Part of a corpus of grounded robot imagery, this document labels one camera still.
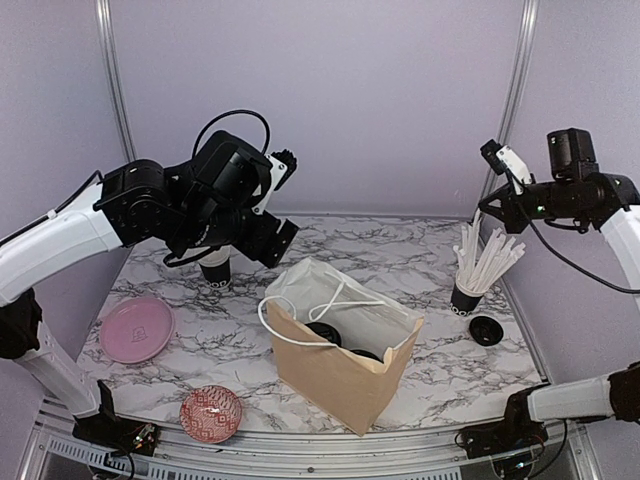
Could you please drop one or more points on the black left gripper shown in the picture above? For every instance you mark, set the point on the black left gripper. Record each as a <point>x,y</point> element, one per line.
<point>257,247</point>

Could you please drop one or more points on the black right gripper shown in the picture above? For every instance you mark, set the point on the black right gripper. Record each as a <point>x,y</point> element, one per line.
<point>507,213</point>

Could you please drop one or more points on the stack of black paper cups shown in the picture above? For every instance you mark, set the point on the stack of black paper cups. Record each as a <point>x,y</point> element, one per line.
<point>216,268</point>

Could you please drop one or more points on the stack of black cup lids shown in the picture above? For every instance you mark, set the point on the stack of black cup lids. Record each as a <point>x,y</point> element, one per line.
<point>486,331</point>

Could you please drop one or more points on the single black paper cup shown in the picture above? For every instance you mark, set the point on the single black paper cup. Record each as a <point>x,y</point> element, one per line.
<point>326,331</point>
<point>366,354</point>

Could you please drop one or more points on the brown paper takeout bag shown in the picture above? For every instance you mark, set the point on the brown paper takeout bag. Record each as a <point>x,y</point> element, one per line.
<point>353,390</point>

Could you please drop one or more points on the single white straw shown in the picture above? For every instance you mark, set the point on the single white straw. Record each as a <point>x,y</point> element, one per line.
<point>474,229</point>

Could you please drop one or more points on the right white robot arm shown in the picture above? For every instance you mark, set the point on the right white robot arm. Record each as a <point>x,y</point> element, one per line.
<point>612,395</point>

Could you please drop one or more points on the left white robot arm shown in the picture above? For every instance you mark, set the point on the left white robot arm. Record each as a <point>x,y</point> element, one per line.
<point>134,203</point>

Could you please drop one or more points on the white wrapped straws bundle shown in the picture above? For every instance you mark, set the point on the white wrapped straws bundle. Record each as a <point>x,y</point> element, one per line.
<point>479,269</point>

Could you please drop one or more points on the black cup holding straws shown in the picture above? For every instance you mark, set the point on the black cup holding straws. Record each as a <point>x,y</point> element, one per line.
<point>462,302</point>

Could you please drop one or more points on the pink plastic plate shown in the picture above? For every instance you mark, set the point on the pink plastic plate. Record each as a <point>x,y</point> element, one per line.
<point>136,330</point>

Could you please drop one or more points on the red patterned bowl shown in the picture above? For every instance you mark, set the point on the red patterned bowl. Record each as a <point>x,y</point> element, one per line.
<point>211,414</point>

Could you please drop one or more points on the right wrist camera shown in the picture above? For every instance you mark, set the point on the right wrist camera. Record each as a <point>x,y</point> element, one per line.
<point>503,160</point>

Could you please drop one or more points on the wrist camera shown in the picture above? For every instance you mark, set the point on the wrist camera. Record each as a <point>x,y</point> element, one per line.
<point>503,160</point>
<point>273,173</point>

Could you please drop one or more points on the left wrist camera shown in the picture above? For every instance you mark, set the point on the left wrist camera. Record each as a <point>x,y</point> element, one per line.
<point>273,173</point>

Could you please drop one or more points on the right aluminium corner post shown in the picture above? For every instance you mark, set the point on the right aluminium corner post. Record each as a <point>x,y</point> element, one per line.
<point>520,69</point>

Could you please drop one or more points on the aluminium corner post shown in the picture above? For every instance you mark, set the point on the aluminium corner post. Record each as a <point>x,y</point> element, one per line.
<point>520,69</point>
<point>108,47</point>

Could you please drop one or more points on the left aluminium corner post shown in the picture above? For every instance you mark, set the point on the left aluminium corner post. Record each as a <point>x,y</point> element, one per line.
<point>108,47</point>

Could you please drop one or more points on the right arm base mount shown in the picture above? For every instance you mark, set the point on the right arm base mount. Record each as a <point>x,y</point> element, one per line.
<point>499,437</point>

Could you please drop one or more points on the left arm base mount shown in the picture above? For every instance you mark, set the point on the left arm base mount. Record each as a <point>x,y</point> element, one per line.
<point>107,429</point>

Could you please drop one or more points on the aluminium front frame rail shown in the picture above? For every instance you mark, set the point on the aluminium front frame rail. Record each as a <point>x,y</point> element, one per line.
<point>53,452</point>

